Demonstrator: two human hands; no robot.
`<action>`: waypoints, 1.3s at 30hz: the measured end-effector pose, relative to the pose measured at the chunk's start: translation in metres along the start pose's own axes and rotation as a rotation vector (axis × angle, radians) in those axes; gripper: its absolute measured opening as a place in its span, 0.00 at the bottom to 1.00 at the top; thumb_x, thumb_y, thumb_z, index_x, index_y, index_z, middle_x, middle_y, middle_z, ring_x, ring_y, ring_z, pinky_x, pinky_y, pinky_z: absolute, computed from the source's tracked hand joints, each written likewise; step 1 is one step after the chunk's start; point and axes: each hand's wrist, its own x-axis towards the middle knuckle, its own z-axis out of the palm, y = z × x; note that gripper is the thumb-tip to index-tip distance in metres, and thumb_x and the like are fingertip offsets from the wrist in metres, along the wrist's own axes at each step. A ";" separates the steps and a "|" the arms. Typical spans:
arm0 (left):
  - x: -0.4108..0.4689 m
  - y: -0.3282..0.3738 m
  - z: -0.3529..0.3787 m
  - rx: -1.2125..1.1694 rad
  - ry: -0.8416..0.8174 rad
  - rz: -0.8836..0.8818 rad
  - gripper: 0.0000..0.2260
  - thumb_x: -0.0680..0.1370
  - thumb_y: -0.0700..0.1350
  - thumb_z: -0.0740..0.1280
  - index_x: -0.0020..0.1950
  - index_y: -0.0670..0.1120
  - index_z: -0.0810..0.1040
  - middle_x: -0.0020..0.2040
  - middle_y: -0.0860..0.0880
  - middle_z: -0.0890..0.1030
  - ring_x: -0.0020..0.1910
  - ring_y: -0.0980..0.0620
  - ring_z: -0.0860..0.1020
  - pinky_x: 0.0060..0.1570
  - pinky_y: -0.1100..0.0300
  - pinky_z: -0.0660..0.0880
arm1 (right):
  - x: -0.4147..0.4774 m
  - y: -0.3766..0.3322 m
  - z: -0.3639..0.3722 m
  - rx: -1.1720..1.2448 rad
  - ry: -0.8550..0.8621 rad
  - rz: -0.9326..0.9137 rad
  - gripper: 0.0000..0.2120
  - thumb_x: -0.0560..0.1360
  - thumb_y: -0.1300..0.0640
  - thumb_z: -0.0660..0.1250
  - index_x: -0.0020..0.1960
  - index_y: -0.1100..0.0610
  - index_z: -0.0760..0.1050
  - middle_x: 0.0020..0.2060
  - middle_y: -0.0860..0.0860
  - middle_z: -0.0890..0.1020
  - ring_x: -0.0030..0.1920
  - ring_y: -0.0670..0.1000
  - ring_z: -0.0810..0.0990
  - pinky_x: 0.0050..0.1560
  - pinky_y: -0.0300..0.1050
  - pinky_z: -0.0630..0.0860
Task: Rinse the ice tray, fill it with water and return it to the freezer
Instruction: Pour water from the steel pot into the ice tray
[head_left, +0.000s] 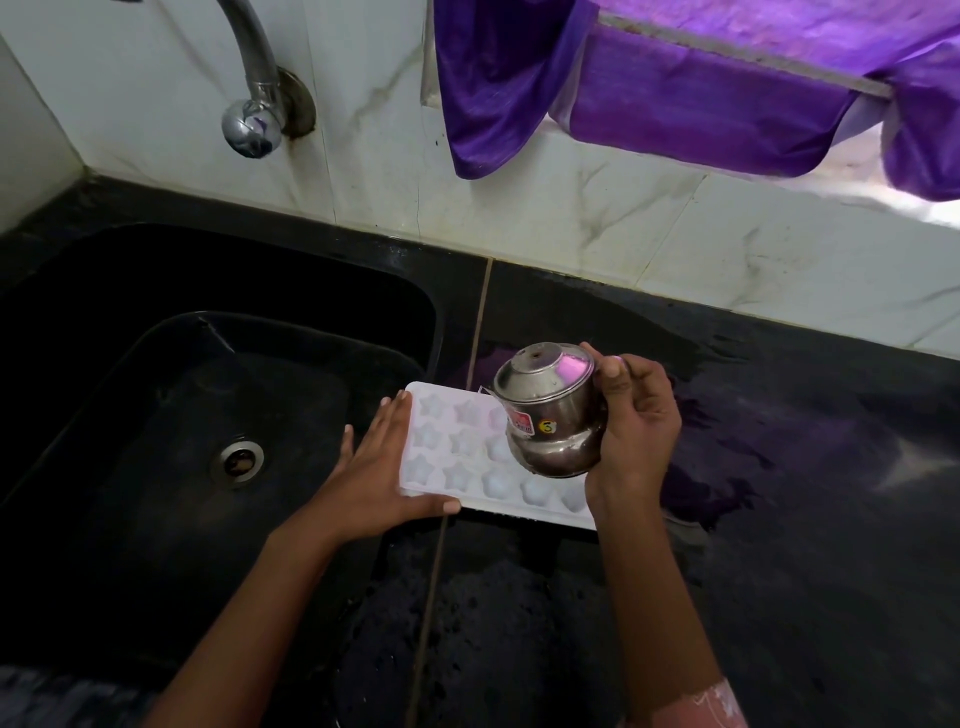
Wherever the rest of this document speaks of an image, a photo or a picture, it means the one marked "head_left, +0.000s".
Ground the person's left hand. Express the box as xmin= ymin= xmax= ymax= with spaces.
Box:
xmin=299 ymin=389 xmax=463 ymax=549

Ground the person's right hand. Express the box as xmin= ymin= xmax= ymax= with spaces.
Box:
xmin=578 ymin=342 xmax=684 ymax=519

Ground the small steel pot with lid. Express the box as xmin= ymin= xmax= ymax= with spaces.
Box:
xmin=479 ymin=342 xmax=610 ymax=480

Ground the white ice tray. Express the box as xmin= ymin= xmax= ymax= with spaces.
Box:
xmin=395 ymin=380 xmax=598 ymax=532

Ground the chrome wall tap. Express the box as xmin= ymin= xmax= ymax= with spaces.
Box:
xmin=215 ymin=0 xmax=318 ymax=160

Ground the person's right forearm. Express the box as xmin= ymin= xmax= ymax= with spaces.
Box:
xmin=592 ymin=502 xmax=729 ymax=710

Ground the person's left forearm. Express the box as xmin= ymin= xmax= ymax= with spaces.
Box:
xmin=142 ymin=517 xmax=343 ymax=728

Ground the steel sink drain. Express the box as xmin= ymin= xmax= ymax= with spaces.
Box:
xmin=209 ymin=438 xmax=268 ymax=489

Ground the black sink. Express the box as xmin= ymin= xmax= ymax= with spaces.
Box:
xmin=0 ymin=221 xmax=444 ymax=676

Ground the pink floral sleeve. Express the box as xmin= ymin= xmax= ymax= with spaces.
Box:
xmin=652 ymin=678 xmax=751 ymax=728

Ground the purple curtain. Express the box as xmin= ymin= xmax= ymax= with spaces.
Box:
xmin=433 ymin=0 xmax=960 ymax=204

